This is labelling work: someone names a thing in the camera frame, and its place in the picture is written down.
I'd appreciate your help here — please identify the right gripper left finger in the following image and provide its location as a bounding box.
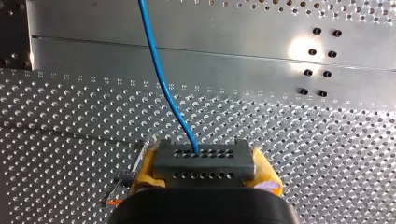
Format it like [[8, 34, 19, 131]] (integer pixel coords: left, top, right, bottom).
[[130, 145, 167, 196]]

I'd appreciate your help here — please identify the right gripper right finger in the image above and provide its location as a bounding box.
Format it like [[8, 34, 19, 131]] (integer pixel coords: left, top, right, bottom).
[[244, 147, 285, 198]]

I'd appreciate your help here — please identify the blue cable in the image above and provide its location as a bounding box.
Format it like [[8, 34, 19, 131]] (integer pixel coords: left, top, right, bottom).
[[137, 0, 257, 189]]

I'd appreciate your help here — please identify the metal post with orange clip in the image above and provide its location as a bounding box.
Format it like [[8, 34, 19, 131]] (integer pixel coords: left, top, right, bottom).
[[99, 134, 159, 207]]

